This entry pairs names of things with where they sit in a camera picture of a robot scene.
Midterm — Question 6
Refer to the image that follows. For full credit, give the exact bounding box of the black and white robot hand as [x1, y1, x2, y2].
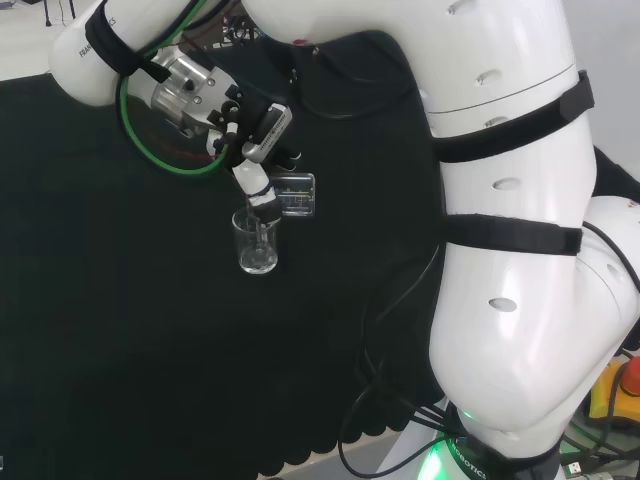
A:
[219, 149, 304, 227]

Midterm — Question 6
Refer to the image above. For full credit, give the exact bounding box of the wide clear glass beaker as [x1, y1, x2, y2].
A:
[272, 171, 318, 220]

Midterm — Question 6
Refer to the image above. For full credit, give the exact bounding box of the tall clear glass beaker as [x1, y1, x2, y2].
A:
[230, 208, 279, 277]

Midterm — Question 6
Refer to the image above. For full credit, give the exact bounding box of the black bench cloth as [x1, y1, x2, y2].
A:
[0, 28, 640, 480]

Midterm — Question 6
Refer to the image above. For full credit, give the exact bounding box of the yellow stop button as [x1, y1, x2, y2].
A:
[587, 355, 640, 427]

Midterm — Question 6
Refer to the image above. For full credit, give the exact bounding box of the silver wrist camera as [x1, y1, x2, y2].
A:
[240, 102, 294, 164]

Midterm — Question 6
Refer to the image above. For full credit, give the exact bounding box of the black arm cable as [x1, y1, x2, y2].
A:
[287, 37, 431, 121]

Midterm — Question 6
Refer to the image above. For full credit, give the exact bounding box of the green cable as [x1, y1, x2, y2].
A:
[114, 0, 237, 179]

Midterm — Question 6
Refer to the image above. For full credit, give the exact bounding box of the black base cable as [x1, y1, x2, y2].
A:
[336, 242, 454, 480]

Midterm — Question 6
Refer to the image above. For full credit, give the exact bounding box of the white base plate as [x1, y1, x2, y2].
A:
[372, 397, 454, 480]

